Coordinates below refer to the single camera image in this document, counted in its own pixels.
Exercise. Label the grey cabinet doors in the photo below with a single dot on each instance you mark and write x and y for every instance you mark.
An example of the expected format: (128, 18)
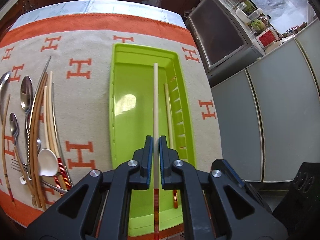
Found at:
(268, 113)

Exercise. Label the bent-handle steel spoon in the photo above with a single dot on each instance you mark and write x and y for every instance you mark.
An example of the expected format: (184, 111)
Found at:
(3, 87)

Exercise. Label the grey countertop oven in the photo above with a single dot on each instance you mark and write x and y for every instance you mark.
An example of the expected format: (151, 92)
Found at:
(224, 42)

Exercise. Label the white ceramic soup spoon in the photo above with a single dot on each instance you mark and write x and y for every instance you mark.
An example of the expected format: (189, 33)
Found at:
(48, 164)

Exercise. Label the large steel spoon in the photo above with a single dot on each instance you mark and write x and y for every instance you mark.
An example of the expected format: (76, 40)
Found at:
(26, 97)

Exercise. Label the red labelled box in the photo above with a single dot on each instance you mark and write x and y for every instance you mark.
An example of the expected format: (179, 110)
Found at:
(267, 37)

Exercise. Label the orange beige H-pattern cloth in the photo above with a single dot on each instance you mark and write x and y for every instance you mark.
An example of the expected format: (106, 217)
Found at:
(77, 49)

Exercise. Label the pale chopstick red spiral end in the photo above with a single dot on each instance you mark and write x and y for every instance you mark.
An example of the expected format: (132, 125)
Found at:
(62, 178)

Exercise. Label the small spoon wooden handle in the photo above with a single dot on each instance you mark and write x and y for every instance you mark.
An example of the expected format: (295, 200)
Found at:
(14, 128)

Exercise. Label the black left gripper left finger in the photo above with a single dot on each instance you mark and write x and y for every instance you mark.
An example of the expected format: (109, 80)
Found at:
(134, 174)

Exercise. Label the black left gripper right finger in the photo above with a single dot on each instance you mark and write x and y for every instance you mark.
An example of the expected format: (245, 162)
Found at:
(178, 175)

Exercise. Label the dark bamboo chopstick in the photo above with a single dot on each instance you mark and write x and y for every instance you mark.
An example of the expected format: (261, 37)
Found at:
(35, 134)
(32, 142)

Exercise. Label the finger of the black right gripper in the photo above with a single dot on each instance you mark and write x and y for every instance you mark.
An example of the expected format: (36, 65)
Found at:
(225, 168)

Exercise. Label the green plastic utensil tray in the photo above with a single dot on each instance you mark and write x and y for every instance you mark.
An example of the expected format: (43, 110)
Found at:
(131, 101)

